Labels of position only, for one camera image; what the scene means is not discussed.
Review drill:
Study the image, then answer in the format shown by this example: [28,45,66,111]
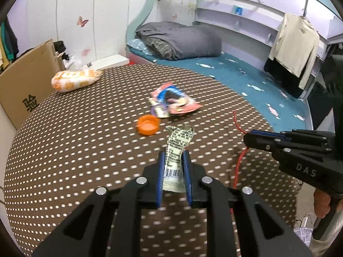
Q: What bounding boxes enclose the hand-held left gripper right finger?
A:
[182,150,313,257]

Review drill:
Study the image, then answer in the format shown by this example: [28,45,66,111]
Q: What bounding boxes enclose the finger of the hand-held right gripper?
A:
[243,134,282,153]
[248,130,294,142]

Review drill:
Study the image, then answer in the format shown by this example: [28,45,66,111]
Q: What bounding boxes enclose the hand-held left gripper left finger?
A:
[32,150,165,257]

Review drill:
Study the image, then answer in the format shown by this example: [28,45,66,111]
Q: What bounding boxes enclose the white barcode wrapper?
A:
[163,124,195,193]

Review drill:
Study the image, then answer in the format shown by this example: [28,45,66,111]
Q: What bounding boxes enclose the red cord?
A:
[232,110,250,190]

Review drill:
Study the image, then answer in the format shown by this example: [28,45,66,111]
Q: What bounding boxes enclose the person's right hand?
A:
[313,190,333,219]

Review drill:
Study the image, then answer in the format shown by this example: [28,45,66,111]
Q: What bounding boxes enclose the orange bottle cap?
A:
[137,115,160,136]

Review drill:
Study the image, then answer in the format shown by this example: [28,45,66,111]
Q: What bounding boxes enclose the black hanging garment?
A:
[263,57,304,99]

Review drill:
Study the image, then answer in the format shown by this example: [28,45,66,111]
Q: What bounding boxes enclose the black board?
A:
[308,82,334,130]

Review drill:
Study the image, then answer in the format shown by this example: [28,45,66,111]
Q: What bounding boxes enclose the purple snack packet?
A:
[149,98,170,118]

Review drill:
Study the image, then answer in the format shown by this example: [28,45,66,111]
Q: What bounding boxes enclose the blue candy print bedsheet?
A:
[127,45,308,133]

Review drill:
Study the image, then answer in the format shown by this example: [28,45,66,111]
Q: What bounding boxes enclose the checked white cloth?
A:
[293,226,314,244]

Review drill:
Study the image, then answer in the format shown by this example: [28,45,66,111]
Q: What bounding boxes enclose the cartoon snack packet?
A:
[150,82,201,115]

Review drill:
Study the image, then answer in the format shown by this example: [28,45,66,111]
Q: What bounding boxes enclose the person's beige trousers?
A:
[309,211,343,257]

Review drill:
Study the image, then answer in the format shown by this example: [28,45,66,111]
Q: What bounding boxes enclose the dark cloth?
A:
[320,43,343,140]

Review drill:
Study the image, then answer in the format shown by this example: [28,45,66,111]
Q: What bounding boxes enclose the cream hanging shirt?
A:
[268,13,320,90]

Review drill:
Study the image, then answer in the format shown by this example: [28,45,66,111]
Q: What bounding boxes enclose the white step platform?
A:
[91,54,129,71]

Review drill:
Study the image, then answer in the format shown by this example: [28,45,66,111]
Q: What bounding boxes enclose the grey duvet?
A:
[135,21,222,61]

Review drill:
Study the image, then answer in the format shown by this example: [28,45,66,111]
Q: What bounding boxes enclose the plaid blanket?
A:
[146,38,175,58]

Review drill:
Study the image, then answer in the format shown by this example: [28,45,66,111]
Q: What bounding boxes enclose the white and orange plastic bag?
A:
[51,68,102,94]

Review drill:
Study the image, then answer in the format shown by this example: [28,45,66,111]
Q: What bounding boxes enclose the blue striped pillow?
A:
[126,38,153,57]

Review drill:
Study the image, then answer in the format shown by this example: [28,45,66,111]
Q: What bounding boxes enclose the white low cabinet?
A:
[0,107,19,193]

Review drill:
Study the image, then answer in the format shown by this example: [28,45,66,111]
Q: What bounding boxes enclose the black bag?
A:
[54,41,70,59]

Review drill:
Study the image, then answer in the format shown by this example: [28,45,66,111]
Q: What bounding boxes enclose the brown cardboard box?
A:
[0,39,65,130]

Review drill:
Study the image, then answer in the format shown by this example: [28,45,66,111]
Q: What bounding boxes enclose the white wardrobe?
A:
[8,0,150,67]

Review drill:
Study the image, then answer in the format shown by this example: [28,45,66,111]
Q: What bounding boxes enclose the green hanging garment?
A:
[0,23,14,61]

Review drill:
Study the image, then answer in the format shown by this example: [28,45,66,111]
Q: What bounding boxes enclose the black hanging jacket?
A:
[4,19,19,57]

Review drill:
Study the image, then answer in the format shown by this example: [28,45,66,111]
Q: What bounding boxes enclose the white wall shelf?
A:
[194,0,284,49]

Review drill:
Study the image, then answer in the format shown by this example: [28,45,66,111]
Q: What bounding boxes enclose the teal bunk bed frame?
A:
[125,0,343,137]

